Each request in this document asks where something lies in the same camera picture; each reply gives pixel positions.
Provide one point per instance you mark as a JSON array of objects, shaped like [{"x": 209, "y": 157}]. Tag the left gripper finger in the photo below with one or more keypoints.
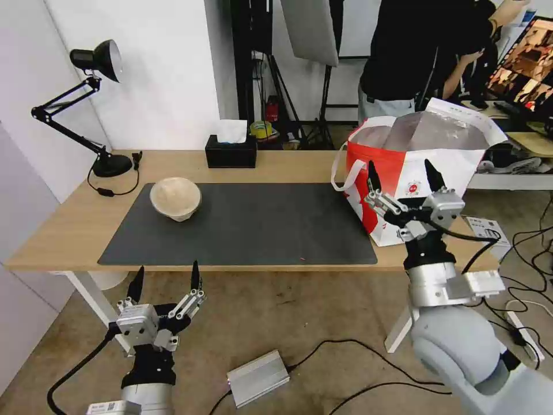
[
  {"x": 135, "y": 285},
  {"x": 196, "y": 281}
]

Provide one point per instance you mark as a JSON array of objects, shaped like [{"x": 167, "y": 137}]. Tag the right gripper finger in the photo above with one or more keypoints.
[
  {"x": 374, "y": 179},
  {"x": 433, "y": 177}
]

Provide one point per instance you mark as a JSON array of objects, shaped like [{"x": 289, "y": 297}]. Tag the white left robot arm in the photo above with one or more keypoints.
[{"x": 142, "y": 400}]

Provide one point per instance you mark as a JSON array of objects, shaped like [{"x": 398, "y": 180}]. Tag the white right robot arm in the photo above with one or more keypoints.
[{"x": 453, "y": 341}]

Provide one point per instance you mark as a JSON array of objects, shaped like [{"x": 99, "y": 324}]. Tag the red and white takeout bag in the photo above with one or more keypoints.
[{"x": 414, "y": 166}]

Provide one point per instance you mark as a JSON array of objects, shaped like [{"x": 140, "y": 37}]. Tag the white round bin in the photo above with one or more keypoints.
[{"x": 108, "y": 280}]

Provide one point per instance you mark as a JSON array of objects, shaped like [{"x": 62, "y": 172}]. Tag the black tripod stand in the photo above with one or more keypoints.
[{"x": 311, "y": 129}]

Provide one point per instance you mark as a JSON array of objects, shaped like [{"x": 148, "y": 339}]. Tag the wooden table with white legs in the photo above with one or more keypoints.
[{"x": 294, "y": 166}]

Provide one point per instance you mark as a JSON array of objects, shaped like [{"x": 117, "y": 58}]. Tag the dark grey desk mat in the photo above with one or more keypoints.
[{"x": 259, "y": 225}]

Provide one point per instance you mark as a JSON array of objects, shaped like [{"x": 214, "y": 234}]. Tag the crumpled beige paper bowl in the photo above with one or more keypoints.
[{"x": 175, "y": 199}]

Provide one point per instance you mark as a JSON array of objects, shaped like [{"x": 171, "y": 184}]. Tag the silver power supply box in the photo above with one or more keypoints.
[{"x": 258, "y": 378}]

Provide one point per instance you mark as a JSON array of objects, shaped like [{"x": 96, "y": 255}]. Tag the person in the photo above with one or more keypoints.
[
  {"x": 402, "y": 52},
  {"x": 484, "y": 65}
]

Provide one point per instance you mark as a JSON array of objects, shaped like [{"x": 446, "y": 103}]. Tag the small red container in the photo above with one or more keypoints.
[{"x": 272, "y": 109}]

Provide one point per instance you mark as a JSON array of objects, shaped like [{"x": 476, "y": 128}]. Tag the yellow tape roll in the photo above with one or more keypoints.
[{"x": 261, "y": 129}]

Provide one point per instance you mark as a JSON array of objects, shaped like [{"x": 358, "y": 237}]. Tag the black desk lamp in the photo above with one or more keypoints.
[{"x": 110, "y": 164}]

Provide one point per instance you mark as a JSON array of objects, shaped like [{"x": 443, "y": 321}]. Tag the white power strip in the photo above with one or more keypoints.
[{"x": 525, "y": 335}]

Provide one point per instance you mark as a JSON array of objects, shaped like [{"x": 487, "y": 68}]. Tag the black tissue box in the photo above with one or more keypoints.
[{"x": 231, "y": 155}]

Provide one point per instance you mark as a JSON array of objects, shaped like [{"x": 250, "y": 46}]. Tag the computer monitor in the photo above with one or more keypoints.
[{"x": 525, "y": 65}]

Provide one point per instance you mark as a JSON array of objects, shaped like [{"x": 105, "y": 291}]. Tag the white tissue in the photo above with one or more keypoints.
[{"x": 231, "y": 129}]

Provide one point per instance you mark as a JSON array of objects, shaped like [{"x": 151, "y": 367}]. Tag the white softbox panel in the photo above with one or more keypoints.
[{"x": 309, "y": 30}]

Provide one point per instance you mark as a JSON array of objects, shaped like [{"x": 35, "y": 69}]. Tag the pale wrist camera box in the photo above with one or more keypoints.
[
  {"x": 447, "y": 209},
  {"x": 136, "y": 324}
]

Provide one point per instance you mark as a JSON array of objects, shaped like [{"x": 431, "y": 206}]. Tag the black metal frame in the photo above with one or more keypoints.
[{"x": 241, "y": 65}]

